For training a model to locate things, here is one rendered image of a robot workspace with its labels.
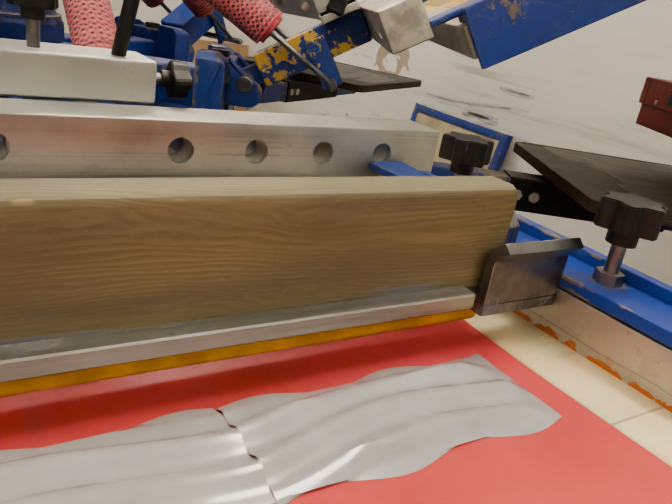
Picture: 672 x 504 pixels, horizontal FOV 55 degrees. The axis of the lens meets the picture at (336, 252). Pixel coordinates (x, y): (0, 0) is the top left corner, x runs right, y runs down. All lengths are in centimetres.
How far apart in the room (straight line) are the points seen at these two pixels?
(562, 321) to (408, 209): 16
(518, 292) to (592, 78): 222
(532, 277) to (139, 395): 26
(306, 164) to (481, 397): 31
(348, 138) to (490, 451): 36
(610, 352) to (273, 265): 23
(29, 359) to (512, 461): 23
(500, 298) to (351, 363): 11
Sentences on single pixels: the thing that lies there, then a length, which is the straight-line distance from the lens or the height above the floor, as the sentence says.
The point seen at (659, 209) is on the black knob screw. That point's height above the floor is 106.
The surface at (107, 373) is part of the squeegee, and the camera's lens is 34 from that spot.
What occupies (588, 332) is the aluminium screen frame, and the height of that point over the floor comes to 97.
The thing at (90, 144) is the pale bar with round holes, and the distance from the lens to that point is 53.
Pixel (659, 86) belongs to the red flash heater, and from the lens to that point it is 137.
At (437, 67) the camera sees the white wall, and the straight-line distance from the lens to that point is 322.
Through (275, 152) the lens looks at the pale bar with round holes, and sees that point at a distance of 58.
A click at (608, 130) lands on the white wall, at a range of 257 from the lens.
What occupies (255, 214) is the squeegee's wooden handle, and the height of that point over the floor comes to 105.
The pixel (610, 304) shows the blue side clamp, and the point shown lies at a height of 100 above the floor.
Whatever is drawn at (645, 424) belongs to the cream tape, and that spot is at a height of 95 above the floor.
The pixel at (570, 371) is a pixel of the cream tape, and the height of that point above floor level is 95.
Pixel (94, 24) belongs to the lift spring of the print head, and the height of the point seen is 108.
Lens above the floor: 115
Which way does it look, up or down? 21 degrees down
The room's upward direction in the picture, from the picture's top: 10 degrees clockwise
